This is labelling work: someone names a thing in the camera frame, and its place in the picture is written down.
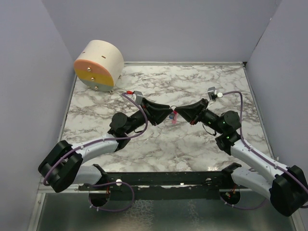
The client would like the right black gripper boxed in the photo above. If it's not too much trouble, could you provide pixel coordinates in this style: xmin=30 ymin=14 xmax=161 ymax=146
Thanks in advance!
xmin=175 ymin=98 xmax=225 ymax=134

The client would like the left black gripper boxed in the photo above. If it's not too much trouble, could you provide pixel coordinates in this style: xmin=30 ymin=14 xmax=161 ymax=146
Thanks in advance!
xmin=124 ymin=98 xmax=173 ymax=135

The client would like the pink strap keyring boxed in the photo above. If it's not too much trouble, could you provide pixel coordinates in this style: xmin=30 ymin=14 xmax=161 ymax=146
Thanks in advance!
xmin=169 ymin=105 xmax=177 ymax=124

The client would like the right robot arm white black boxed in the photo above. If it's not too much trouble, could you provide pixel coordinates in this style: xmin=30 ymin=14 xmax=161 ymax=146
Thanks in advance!
xmin=175 ymin=99 xmax=308 ymax=217

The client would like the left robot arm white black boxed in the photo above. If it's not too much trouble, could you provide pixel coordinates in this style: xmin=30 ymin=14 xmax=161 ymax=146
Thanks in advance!
xmin=38 ymin=98 xmax=173 ymax=193

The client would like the cream cylinder tricolour face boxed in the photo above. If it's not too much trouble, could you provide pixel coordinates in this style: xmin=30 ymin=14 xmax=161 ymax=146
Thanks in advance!
xmin=73 ymin=40 xmax=124 ymax=92

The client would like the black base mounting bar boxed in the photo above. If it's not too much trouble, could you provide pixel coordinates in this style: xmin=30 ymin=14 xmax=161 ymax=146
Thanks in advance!
xmin=78 ymin=163 xmax=241 ymax=201

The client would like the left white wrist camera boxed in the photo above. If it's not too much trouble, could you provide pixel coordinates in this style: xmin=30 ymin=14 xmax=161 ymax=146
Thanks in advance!
xmin=132 ymin=91 xmax=143 ymax=105

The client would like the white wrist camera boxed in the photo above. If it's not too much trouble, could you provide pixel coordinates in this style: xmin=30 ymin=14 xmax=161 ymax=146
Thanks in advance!
xmin=132 ymin=91 xmax=143 ymax=105
xmin=207 ymin=87 xmax=223 ymax=101

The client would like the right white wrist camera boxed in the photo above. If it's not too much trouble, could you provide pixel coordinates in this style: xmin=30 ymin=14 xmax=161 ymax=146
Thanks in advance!
xmin=207 ymin=87 xmax=223 ymax=101

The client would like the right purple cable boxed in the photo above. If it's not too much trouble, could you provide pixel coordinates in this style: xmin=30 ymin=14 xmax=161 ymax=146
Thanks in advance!
xmin=221 ymin=90 xmax=308 ymax=209

